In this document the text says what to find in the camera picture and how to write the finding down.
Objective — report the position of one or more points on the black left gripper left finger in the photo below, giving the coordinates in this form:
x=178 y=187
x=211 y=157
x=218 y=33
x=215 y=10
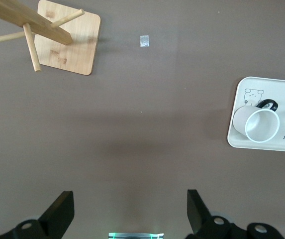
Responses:
x=57 y=214

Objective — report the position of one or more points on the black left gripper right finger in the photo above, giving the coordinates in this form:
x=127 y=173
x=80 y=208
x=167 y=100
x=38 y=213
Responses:
x=198 y=214

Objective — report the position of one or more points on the wooden cup rack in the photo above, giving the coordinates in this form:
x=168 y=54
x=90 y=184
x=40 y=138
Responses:
x=82 y=49

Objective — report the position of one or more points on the small clear tape patch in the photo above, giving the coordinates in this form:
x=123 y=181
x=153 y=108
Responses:
x=144 y=41

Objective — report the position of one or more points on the aluminium left arm base plate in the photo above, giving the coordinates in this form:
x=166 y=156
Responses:
x=136 y=236

